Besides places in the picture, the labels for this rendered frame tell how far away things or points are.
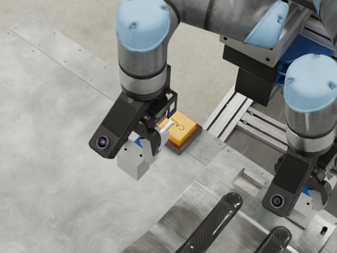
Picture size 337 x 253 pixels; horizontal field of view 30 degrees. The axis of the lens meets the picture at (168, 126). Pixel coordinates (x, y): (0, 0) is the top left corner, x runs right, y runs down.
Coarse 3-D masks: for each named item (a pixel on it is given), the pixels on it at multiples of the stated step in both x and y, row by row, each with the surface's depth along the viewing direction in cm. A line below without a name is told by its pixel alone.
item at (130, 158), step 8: (168, 120) 122; (168, 128) 121; (128, 144) 116; (136, 144) 116; (120, 152) 114; (128, 152) 115; (136, 152) 115; (120, 160) 116; (128, 160) 114; (136, 160) 114; (120, 168) 118; (128, 168) 116; (136, 168) 114; (144, 168) 117; (136, 176) 116
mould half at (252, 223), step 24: (216, 168) 121; (240, 168) 122; (192, 192) 119; (216, 192) 118; (240, 192) 119; (264, 192) 119; (168, 216) 116; (192, 216) 116; (240, 216) 116; (264, 216) 116; (144, 240) 111; (168, 240) 113; (216, 240) 114; (240, 240) 114; (312, 240) 114
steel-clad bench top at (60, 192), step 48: (0, 48) 148; (48, 48) 149; (0, 96) 140; (48, 96) 141; (96, 96) 141; (0, 144) 133; (48, 144) 134; (192, 144) 135; (0, 192) 127; (48, 192) 127; (96, 192) 128; (144, 192) 128; (0, 240) 121; (48, 240) 121; (96, 240) 122; (336, 240) 123
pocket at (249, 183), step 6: (240, 174) 123; (246, 174) 123; (234, 180) 122; (240, 180) 123; (246, 180) 123; (252, 180) 123; (258, 180) 122; (240, 186) 122; (246, 186) 122; (252, 186) 122; (258, 186) 123; (252, 192) 122
